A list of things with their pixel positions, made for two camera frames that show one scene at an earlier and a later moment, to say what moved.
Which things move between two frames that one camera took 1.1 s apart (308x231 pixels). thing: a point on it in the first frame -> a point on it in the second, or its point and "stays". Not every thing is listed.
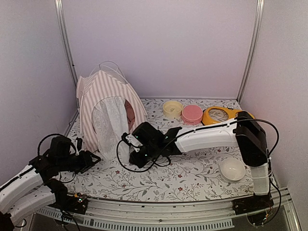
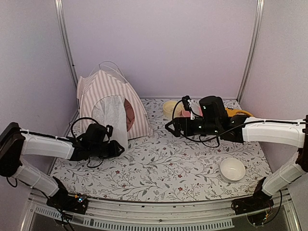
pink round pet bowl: (192, 115) stays
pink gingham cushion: (130, 114) stays
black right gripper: (138, 161) -> (179, 122)
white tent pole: (109, 61) stays
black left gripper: (87, 162) -> (115, 151)
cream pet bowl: (172, 109) stays
